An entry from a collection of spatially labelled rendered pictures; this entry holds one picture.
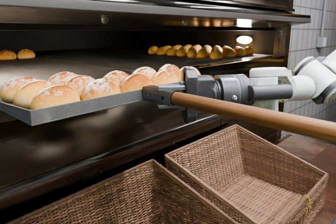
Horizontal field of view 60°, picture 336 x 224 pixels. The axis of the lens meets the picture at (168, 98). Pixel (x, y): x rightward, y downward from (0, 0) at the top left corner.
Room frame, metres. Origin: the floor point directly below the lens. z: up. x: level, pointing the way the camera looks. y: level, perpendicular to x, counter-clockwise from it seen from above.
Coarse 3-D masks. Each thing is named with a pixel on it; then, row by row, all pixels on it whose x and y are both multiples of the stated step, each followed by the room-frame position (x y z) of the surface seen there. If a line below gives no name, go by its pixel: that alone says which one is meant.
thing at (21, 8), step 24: (0, 0) 0.60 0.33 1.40; (24, 0) 0.63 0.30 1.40; (48, 0) 0.67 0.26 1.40; (72, 0) 0.71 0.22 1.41; (120, 24) 1.04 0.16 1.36; (144, 24) 1.10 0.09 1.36; (168, 24) 1.18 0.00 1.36; (192, 24) 1.27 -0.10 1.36; (216, 24) 1.37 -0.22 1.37; (240, 24) 1.49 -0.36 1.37; (264, 24) 1.63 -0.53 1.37; (288, 24) 1.80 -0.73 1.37
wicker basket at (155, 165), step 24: (144, 168) 1.01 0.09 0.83; (96, 192) 0.85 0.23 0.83; (120, 192) 0.91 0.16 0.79; (144, 192) 0.97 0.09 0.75; (168, 192) 0.99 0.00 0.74; (192, 192) 0.91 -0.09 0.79; (24, 216) 0.69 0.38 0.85; (48, 216) 0.73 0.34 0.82; (72, 216) 0.77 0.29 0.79; (96, 216) 0.82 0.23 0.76; (120, 216) 0.88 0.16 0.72; (144, 216) 0.95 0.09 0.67; (168, 216) 0.99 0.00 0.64; (192, 216) 0.91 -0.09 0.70; (216, 216) 0.84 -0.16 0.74
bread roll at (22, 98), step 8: (32, 80) 0.61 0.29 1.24; (40, 80) 0.61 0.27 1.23; (24, 88) 0.58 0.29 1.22; (32, 88) 0.58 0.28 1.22; (40, 88) 0.59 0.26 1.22; (16, 96) 0.57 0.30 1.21; (24, 96) 0.57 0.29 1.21; (32, 96) 0.57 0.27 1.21; (16, 104) 0.57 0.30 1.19; (24, 104) 0.57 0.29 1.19
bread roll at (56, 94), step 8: (48, 88) 0.54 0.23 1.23; (56, 88) 0.55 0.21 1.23; (64, 88) 0.56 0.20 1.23; (72, 88) 0.58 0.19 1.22; (40, 96) 0.52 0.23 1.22; (48, 96) 0.53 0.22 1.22; (56, 96) 0.53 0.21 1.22; (64, 96) 0.54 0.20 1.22; (72, 96) 0.56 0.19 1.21; (32, 104) 0.52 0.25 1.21; (40, 104) 0.52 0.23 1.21; (48, 104) 0.52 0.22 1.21; (56, 104) 0.53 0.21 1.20
